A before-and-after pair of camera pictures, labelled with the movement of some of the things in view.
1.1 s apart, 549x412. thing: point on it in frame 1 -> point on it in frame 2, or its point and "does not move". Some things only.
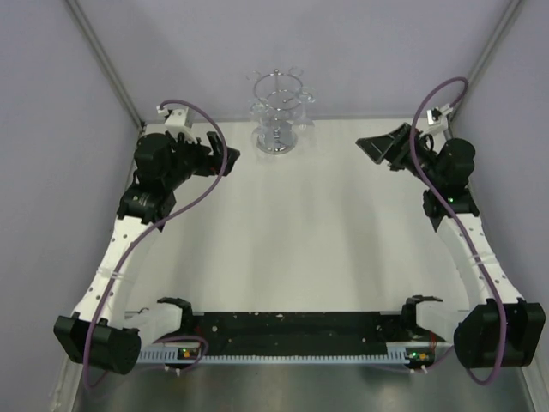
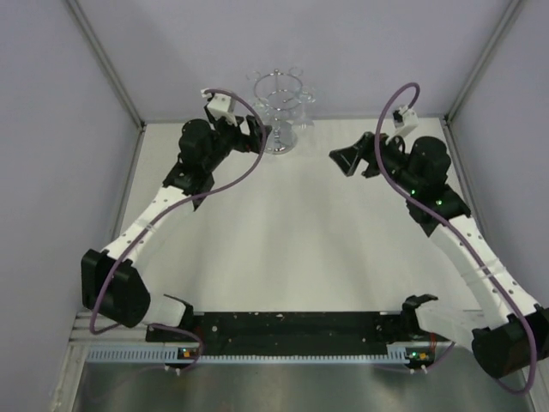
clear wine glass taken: (305, 96) does not move
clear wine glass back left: (253, 75) does not move
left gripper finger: (232, 154) -> (268, 129)
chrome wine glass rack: (280, 92) does not move
